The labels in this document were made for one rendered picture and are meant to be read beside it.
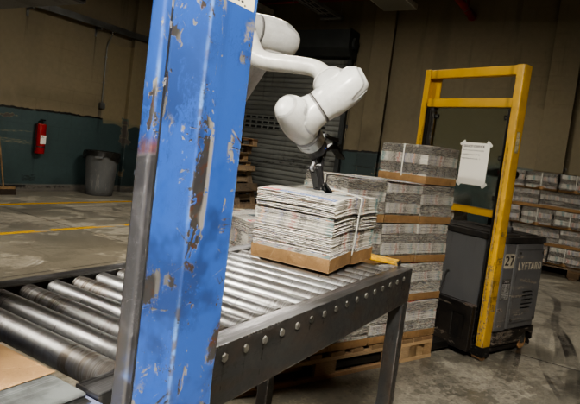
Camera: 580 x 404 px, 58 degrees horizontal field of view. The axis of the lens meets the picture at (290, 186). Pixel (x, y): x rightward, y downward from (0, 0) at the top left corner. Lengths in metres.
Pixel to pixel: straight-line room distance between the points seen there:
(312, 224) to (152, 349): 1.09
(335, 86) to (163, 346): 1.11
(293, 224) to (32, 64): 7.96
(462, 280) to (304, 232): 2.29
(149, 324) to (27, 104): 8.76
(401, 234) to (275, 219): 1.47
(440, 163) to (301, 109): 1.80
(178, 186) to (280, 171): 10.06
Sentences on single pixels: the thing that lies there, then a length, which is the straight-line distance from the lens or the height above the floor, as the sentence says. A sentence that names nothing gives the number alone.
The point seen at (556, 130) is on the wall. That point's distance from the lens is 8.98.
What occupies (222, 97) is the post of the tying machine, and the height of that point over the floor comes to 1.20.
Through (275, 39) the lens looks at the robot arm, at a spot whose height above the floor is 1.56.
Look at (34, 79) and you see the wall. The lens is 9.35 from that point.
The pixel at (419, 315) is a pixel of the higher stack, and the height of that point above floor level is 0.28.
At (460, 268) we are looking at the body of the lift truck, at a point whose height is 0.51.
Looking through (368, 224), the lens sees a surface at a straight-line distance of 1.86.
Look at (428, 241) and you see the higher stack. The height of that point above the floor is 0.73.
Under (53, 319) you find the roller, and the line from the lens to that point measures 1.09.
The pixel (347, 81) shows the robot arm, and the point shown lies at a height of 1.38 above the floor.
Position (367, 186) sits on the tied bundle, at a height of 1.02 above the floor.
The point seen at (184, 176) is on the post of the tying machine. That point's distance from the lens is 0.52.
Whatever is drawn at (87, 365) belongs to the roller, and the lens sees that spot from 0.91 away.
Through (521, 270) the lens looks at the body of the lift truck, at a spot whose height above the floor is 0.56.
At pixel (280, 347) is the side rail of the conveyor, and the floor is 0.74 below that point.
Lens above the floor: 1.16
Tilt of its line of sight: 4 degrees down
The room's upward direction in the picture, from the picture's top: 7 degrees clockwise
